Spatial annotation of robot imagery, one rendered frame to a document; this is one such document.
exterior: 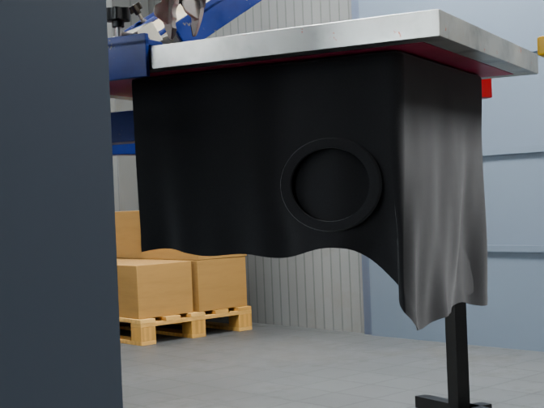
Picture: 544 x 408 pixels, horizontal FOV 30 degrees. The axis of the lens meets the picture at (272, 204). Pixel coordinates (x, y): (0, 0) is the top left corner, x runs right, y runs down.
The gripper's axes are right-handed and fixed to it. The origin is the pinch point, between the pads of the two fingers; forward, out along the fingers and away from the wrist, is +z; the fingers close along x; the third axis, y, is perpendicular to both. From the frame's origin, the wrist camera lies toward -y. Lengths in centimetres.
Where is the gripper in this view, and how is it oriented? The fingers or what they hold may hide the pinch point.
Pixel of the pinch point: (184, 31)
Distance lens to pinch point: 197.6
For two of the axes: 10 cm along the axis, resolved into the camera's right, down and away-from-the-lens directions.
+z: 0.4, 10.0, 0.0
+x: 8.8, -0.3, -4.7
